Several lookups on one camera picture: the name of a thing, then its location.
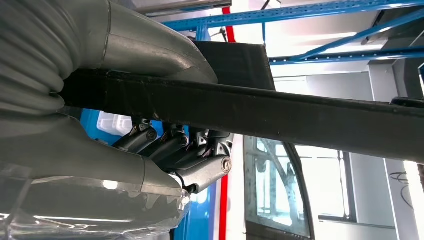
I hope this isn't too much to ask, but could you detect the blue metal shelf rack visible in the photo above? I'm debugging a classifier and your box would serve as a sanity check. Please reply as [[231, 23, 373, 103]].
[[80, 0, 424, 240]]

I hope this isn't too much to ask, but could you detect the red barrier belt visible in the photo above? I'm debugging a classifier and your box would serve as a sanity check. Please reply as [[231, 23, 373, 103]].
[[218, 5, 237, 240]]

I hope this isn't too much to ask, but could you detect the white car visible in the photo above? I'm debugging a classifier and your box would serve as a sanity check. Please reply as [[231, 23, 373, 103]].
[[228, 134, 316, 240]]

